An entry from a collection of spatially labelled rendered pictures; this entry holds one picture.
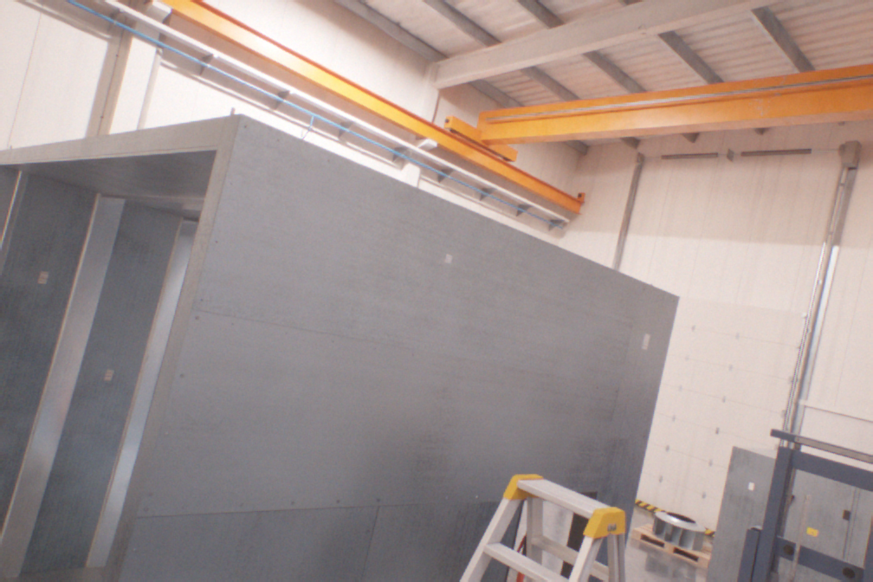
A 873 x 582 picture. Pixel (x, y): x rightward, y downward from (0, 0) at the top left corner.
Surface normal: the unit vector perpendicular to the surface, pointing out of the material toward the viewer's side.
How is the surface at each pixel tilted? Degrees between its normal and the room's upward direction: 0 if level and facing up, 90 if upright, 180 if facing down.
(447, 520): 90
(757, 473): 90
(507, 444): 90
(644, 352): 90
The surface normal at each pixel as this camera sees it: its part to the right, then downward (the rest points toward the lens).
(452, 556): 0.68, 0.13
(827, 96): -0.70, -0.19
